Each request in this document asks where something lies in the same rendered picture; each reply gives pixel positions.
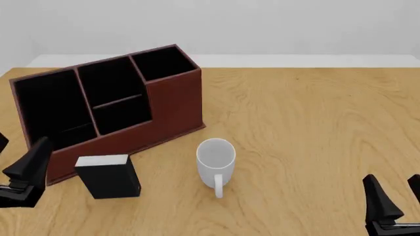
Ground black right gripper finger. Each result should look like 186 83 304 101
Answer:
407 174 420 205
362 174 405 226

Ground red-brown desk caddy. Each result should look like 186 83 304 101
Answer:
9 43 207 187

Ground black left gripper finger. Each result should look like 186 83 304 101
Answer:
2 136 54 190
0 132 10 155

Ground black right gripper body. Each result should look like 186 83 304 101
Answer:
364 219 420 236

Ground black book with white pages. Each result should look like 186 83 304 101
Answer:
73 153 142 200

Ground white mug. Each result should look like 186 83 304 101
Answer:
196 138 237 199

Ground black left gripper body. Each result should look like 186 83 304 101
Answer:
0 177 46 208

